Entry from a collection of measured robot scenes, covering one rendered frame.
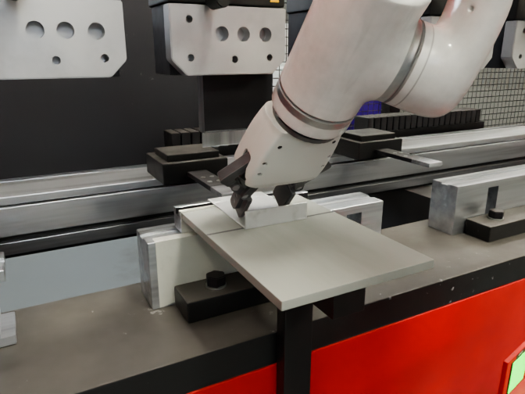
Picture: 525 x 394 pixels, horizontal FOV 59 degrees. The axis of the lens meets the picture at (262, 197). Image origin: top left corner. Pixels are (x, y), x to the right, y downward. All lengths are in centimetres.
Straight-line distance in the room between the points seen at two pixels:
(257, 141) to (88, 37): 21
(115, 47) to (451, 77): 34
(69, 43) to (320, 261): 34
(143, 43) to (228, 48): 55
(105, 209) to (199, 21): 40
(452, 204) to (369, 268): 48
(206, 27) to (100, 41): 12
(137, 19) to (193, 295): 68
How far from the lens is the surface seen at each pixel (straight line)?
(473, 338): 89
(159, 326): 62
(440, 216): 95
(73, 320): 66
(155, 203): 87
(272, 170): 50
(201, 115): 62
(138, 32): 112
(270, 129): 47
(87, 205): 84
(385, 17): 38
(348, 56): 40
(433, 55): 42
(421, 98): 43
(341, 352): 68
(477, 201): 97
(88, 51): 54
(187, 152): 83
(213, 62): 58
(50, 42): 54
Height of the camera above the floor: 120
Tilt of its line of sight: 17 degrees down
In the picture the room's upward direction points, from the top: straight up
